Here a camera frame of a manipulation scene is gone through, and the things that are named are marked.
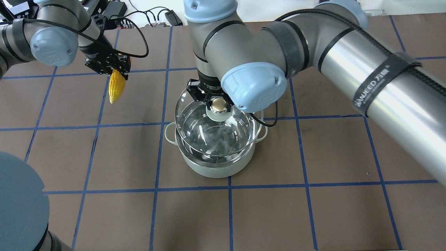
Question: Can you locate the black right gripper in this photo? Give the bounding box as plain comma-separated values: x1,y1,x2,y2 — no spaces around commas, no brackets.
186,78,234,109

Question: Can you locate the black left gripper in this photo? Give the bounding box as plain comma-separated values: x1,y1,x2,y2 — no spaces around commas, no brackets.
85,53,131,81

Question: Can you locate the yellow corn cob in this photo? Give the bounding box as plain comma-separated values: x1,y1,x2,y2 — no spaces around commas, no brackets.
108,69,126,104

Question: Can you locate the glass pot lid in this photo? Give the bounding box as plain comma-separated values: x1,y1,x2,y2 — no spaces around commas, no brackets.
174,88,262,157

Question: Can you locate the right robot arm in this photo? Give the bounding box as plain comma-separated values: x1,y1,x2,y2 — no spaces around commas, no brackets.
183,0,446,185

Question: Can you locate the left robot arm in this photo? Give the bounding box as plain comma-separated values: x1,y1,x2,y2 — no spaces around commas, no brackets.
0,0,131,80

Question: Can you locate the pale green electric pot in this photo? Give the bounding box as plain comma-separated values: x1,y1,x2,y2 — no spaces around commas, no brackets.
164,122,269,178

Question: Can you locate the black power adapter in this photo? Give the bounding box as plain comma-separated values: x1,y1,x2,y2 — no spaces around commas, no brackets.
164,10,183,26

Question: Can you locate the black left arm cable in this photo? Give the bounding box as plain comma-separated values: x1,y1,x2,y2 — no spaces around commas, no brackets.
21,18,149,59

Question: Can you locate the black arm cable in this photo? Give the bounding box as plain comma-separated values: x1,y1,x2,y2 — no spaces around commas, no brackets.
249,100,278,127
21,18,149,59

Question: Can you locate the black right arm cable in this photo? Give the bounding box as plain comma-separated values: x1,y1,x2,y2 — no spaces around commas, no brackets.
249,100,278,127

